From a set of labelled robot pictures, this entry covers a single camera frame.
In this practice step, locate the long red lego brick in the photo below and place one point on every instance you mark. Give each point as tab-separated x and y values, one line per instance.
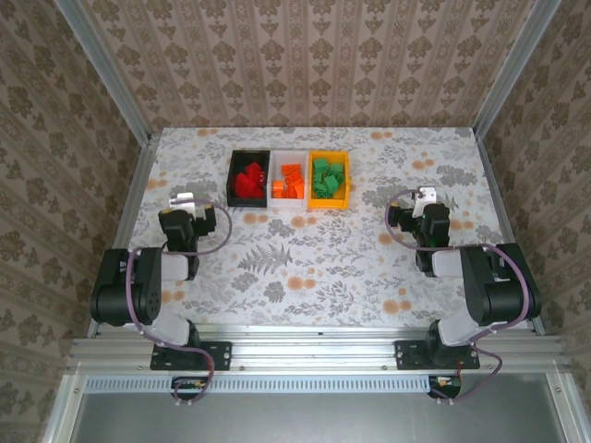
250	187

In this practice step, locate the orange lego brick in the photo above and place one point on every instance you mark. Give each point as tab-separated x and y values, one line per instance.
298	190
287	192
294	179
291	169
278	188

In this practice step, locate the long green lego brick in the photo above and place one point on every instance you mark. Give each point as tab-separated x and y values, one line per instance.
321	191

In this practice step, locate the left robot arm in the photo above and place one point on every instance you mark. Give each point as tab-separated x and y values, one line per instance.
124	286

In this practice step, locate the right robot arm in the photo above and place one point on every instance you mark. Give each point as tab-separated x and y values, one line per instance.
498	295

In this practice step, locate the black plastic bin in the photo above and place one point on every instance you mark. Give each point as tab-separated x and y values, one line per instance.
233	159

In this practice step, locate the yellow plastic bin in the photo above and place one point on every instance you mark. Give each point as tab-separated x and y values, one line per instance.
328	203

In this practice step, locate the white plastic bin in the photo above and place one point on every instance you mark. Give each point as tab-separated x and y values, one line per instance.
279	161

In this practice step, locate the floral patterned table cover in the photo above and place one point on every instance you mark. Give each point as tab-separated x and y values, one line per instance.
323	277

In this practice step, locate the grey metal base panel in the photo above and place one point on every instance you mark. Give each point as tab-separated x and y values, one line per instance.
323	420

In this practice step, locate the aluminium table side rail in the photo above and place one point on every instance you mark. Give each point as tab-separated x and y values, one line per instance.
510	221
122	231

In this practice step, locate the aluminium horizontal frame rail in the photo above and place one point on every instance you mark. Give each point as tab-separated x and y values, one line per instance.
314	355

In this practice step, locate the aluminium vertical frame post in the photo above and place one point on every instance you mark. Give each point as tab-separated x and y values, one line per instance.
517	64
104	69

